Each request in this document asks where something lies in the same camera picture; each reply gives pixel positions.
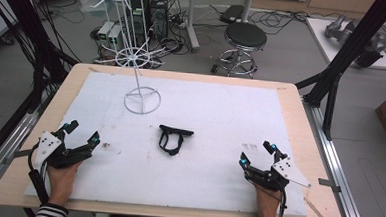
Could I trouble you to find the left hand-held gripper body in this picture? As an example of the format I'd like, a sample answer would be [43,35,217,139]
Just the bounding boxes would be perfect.
[32,128,95,171]

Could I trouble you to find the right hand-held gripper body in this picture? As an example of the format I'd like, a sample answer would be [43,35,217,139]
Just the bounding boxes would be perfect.
[245,153,314,195]

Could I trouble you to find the white wire display rack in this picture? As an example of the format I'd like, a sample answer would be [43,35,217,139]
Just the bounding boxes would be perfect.
[63,0,170,117]

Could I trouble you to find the black clip object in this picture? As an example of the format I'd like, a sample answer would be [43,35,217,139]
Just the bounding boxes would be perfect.
[157,124,196,158]

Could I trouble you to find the person's left hand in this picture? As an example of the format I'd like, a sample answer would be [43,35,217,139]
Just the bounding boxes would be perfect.
[45,159,83,208]

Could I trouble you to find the person's right hand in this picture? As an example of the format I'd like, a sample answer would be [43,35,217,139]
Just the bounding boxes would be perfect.
[252,184,283,217]

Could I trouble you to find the white foam board mat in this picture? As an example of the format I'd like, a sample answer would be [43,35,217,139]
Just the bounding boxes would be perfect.
[23,67,316,217]

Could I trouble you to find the light wooden table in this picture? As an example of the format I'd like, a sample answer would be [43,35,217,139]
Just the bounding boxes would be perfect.
[0,58,352,217]

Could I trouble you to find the thin wooden stick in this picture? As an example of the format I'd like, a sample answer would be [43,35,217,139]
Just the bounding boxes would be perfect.
[302,195,330,217]

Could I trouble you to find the small white power box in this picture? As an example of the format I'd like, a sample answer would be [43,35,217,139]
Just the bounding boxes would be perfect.
[106,24,125,53]
[96,19,115,42]

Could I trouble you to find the black round stool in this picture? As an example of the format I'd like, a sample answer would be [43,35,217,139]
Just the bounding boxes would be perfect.
[210,19,270,80]

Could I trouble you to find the white floor board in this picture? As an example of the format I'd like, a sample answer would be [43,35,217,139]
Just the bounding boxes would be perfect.
[302,16,386,71]

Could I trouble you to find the black computer tower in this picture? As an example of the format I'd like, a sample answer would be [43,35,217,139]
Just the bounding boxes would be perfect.
[147,0,171,42]

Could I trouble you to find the black flat box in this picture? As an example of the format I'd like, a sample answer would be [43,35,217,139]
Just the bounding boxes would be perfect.
[218,3,246,26]

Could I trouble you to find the white table leg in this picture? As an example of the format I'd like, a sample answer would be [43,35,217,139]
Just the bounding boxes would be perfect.
[183,0,204,54]

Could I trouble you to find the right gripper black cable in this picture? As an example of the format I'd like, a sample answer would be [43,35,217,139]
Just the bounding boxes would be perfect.
[276,187,289,217]

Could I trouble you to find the metal bracket clamp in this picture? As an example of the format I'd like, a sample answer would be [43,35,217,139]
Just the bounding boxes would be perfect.
[317,177,343,194]
[2,147,34,167]

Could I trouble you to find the aluminium rail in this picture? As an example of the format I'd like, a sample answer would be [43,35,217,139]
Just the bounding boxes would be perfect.
[0,106,50,207]
[295,97,377,217]

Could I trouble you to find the black metal frame stand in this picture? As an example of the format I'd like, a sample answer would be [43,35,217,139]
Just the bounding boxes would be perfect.
[0,0,85,116]
[292,0,386,145]

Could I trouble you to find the tangle of black floor cables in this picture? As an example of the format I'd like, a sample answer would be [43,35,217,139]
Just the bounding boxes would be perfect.
[244,6,327,39]

